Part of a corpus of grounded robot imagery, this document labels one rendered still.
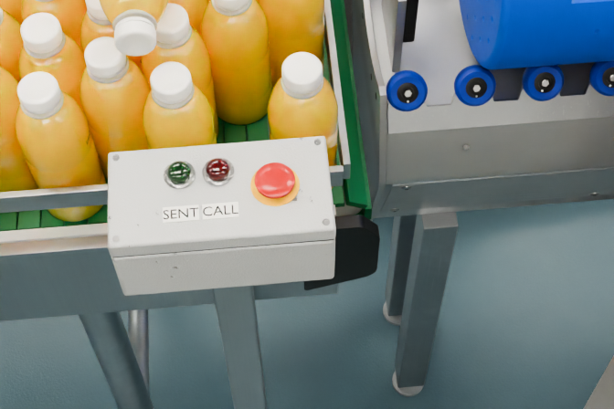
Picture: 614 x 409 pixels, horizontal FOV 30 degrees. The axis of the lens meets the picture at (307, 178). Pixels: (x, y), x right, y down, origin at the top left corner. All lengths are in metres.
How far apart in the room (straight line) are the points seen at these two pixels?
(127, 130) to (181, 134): 0.07
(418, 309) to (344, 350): 0.39
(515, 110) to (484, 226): 1.00
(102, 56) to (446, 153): 0.42
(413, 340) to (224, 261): 0.89
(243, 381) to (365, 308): 0.82
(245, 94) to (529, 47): 0.31
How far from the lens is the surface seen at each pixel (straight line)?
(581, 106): 1.32
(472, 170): 1.34
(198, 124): 1.12
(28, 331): 2.23
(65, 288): 1.33
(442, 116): 1.28
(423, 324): 1.84
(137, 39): 1.08
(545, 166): 1.36
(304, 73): 1.09
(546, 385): 2.16
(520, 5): 1.11
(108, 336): 1.47
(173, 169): 1.03
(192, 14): 1.21
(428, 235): 1.56
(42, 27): 1.16
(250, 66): 1.21
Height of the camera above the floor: 1.98
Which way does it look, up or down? 59 degrees down
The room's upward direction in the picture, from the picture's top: 1 degrees counter-clockwise
